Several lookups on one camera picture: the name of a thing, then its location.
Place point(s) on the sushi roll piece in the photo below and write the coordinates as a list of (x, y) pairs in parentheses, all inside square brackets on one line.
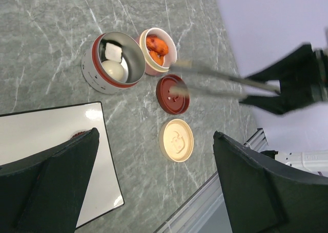
[(110, 50)]

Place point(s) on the red round lid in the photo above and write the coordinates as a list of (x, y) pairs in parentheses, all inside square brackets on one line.
[(171, 103)]

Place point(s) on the metal serving tongs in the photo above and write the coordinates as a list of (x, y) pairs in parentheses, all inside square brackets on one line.
[(208, 81)]

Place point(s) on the white square plate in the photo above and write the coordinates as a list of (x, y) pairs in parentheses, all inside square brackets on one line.
[(27, 133)]

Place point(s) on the metal lunch tin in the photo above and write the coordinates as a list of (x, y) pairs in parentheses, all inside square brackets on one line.
[(133, 62)]

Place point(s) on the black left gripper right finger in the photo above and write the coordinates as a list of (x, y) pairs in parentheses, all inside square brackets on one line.
[(265, 195)]

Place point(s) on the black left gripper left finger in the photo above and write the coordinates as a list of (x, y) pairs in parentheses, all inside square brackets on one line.
[(45, 191)]

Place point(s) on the pink lunch bowl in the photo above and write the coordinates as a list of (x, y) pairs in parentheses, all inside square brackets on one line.
[(152, 68)]

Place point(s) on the orange fried chicken piece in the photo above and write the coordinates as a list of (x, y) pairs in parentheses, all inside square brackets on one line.
[(153, 43)]

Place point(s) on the beige round lid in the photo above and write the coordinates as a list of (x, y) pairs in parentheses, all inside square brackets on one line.
[(176, 140)]

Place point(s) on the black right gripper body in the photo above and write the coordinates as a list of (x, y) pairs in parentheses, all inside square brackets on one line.
[(319, 85)]

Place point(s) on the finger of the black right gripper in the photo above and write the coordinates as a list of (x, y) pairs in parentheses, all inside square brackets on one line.
[(299, 67), (283, 103)]

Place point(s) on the orange fried shrimp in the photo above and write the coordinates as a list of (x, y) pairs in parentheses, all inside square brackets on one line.
[(159, 59)]

